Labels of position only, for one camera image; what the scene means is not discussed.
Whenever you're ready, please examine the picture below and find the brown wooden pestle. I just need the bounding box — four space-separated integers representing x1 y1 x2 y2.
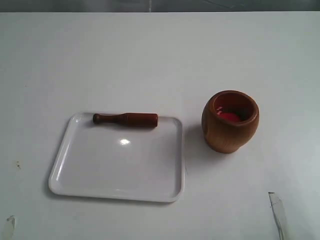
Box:
92 112 159 128

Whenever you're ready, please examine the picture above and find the wooden mortar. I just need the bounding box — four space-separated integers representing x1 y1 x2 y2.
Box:
201 90 260 154

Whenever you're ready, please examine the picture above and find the red object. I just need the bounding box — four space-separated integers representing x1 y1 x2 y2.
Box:
216 106 242 123

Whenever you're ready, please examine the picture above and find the white rectangular plastic tray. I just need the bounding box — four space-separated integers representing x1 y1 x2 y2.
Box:
48 112 185 203

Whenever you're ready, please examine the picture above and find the clear tape strip right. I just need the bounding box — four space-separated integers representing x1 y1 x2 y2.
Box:
268 192 290 240

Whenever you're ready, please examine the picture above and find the clear tape piece left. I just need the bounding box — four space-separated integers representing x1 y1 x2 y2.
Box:
3 215 16 240

